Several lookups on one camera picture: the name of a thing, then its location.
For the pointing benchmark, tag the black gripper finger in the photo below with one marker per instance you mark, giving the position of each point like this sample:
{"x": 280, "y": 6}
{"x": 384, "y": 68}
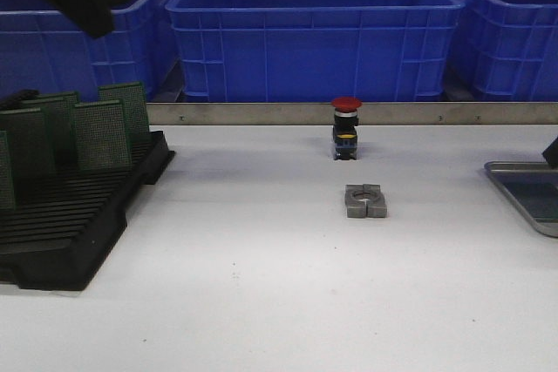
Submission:
{"x": 550, "y": 154}

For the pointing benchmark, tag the silver metal tray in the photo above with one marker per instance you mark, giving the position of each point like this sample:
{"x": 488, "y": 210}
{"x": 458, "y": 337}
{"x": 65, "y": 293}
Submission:
{"x": 502, "y": 172}

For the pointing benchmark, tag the edge green circuit board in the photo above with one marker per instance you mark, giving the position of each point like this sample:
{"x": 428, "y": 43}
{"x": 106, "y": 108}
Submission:
{"x": 8, "y": 198}

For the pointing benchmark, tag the black slotted board rack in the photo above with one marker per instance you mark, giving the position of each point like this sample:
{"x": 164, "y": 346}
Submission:
{"x": 65, "y": 226}

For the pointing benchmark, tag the left blue plastic crate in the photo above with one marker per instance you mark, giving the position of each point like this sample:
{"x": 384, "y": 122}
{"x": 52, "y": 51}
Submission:
{"x": 42, "y": 50}

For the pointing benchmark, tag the blue plastic crate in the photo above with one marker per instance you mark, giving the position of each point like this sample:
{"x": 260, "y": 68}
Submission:
{"x": 42, "y": 50}
{"x": 506, "y": 50}
{"x": 270, "y": 51}

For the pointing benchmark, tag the right blue plastic crate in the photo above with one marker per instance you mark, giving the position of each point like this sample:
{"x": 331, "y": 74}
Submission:
{"x": 506, "y": 50}

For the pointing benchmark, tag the centre blue plastic crate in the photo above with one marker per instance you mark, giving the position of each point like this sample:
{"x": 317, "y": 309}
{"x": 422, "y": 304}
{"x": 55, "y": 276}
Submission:
{"x": 270, "y": 51}

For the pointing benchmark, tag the grey metal clamp block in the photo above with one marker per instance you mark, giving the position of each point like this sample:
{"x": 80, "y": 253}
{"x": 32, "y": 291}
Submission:
{"x": 365, "y": 201}

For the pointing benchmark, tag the red emergency stop button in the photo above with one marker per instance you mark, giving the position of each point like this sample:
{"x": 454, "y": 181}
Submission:
{"x": 344, "y": 132}

